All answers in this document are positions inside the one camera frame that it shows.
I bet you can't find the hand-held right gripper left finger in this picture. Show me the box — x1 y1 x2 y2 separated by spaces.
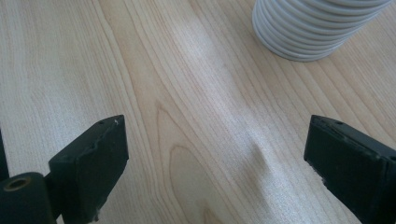
48 114 130 224

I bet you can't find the stack of white paper cups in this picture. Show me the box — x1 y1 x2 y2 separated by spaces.
251 0 394 63

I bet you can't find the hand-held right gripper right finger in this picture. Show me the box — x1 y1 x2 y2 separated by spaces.
304 114 396 224

